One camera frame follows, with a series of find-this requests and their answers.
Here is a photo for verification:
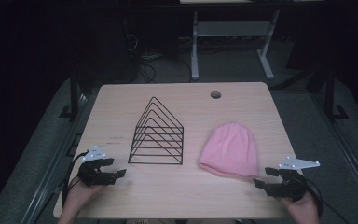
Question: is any tangle of floor cables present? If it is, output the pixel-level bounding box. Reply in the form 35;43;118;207
122;32;194;84

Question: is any white metal desk frame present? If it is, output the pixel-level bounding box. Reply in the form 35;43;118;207
190;8;282;82

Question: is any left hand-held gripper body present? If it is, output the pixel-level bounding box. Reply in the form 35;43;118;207
76;145;117;188

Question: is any person's right hand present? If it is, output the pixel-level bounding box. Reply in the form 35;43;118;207
277;186;322;224

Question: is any black metal stand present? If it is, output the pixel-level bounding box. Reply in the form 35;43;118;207
323;66;351;122
59;69;80;122

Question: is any pink knitted beanie hat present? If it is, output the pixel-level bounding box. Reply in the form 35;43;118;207
197;121;260;179

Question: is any grey metal floor rail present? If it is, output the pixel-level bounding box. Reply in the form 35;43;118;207
20;91;102;224
309;91;358;217

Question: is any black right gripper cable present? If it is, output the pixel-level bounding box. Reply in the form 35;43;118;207
303;177;352;224

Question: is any black wire file rack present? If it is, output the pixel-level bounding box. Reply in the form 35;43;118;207
127;96;185;166

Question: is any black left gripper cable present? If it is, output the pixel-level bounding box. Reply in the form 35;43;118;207
61;150;90;208

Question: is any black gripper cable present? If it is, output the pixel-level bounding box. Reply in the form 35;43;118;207
303;177;352;224
61;150;90;208

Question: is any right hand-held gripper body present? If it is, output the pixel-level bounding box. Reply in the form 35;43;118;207
273;156;322;203

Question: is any person's left hand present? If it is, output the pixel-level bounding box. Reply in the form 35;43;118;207
62;175;107;218

